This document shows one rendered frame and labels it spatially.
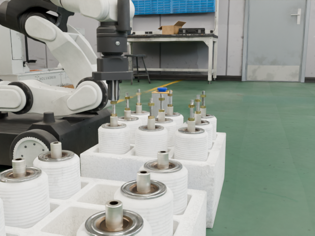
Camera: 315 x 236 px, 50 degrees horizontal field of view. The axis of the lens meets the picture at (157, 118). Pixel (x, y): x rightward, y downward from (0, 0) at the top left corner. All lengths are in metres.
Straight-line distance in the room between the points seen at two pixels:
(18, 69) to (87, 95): 2.39
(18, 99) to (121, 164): 0.68
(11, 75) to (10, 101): 2.09
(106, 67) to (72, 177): 0.37
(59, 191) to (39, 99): 0.82
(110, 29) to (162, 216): 0.59
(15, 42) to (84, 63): 2.32
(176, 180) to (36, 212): 0.25
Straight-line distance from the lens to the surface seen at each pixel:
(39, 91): 1.50
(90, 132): 1.48
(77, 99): 1.36
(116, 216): 0.44
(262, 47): 6.03
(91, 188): 0.77
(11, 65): 3.62
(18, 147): 1.32
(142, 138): 0.96
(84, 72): 1.38
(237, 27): 6.06
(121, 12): 0.96
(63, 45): 1.40
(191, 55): 6.14
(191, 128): 0.95
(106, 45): 0.97
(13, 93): 1.52
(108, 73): 0.98
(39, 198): 0.65
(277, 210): 1.12
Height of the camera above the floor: 0.47
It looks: 11 degrees down
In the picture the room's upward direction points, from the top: straight up
